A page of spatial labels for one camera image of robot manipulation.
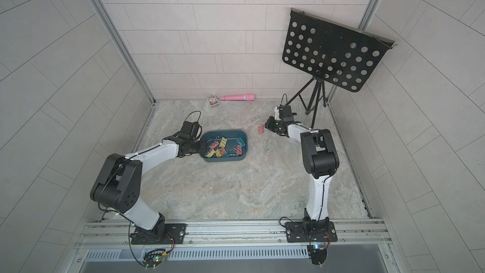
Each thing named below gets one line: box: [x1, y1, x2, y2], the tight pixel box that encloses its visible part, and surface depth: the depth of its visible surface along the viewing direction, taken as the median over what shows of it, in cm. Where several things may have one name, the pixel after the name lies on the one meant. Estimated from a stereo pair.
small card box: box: [205, 94, 220, 107], surface depth 118 cm
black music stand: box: [282, 7, 398, 129], surface depth 79 cm
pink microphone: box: [219, 93, 256, 102], surface depth 118 cm
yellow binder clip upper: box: [219, 136, 228, 148], surface depth 98 cm
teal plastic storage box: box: [198, 130, 249, 163], surface depth 96 cm
